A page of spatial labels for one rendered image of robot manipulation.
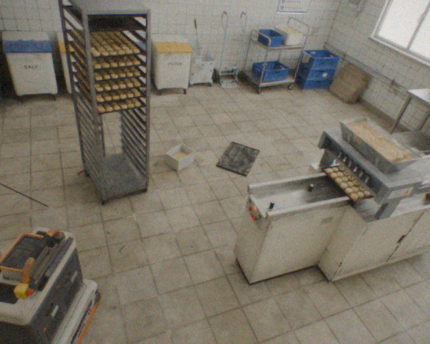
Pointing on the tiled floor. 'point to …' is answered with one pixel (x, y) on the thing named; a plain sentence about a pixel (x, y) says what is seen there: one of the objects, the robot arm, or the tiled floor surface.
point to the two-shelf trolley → (278, 60)
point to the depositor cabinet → (382, 231)
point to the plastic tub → (180, 157)
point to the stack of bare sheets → (238, 158)
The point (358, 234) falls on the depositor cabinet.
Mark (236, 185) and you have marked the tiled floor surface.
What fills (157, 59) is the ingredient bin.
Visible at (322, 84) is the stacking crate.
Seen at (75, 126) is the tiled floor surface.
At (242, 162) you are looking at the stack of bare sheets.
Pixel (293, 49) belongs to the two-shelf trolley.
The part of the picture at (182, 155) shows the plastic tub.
